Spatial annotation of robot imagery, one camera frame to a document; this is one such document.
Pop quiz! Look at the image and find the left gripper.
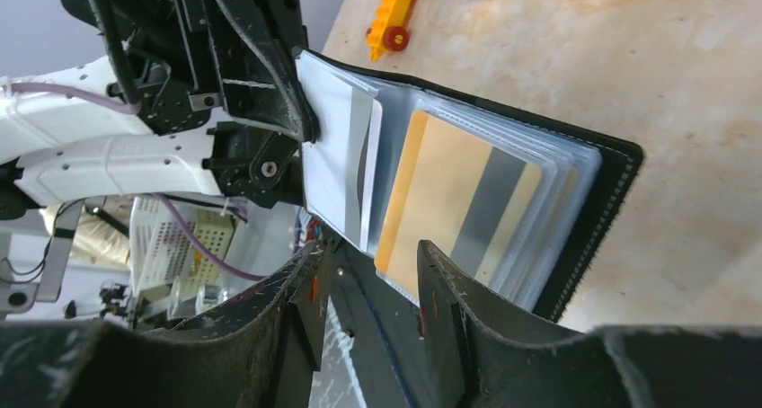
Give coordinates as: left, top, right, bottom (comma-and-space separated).
60, 0, 319, 143

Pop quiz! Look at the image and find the black leather card holder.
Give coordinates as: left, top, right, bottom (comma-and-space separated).
295, 50, 645, 321

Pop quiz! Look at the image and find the white credit card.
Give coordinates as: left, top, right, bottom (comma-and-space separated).
301, 69, 383, 253

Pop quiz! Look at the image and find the yellow toy car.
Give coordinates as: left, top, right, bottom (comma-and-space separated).
366, 0, 417, 61

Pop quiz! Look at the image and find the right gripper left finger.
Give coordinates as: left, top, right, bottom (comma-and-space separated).
1, 242, 333, 407

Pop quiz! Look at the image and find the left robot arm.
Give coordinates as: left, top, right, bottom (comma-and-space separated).
1, 0, 319, 220

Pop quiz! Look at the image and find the gold credit card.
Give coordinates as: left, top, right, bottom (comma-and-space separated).
374, 110, 542, 296

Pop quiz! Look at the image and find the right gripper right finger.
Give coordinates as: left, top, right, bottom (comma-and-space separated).
417, 241, 761, 407

